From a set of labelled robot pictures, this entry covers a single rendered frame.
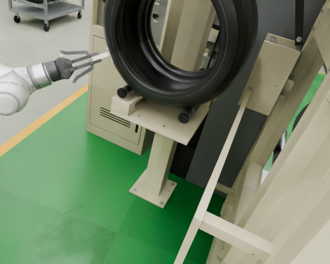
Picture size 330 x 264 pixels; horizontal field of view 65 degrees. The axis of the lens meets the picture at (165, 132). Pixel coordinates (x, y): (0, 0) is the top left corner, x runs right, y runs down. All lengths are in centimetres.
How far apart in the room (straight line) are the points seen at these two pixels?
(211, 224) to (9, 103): 65
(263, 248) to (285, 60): 80
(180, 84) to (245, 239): 82
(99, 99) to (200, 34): 110
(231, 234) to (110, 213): 126
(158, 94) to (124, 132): 115
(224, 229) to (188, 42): 95
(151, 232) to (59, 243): 52
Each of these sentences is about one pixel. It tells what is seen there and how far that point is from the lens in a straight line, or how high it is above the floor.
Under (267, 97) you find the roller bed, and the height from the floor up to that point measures 98.
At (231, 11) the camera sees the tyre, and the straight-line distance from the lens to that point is 87.
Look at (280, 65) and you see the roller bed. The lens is 119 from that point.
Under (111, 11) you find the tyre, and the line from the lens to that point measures 102.
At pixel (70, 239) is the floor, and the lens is 166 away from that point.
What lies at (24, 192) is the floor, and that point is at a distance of 191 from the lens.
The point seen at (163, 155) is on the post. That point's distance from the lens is 163.
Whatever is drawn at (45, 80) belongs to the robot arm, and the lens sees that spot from 105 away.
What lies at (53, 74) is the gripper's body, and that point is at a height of 96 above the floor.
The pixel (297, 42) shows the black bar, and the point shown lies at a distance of 117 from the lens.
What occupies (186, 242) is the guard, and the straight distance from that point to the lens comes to 60.
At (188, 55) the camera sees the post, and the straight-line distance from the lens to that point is 132.
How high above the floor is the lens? 141
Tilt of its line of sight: 34 degrees down
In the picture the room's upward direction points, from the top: 14 degrees clockwise
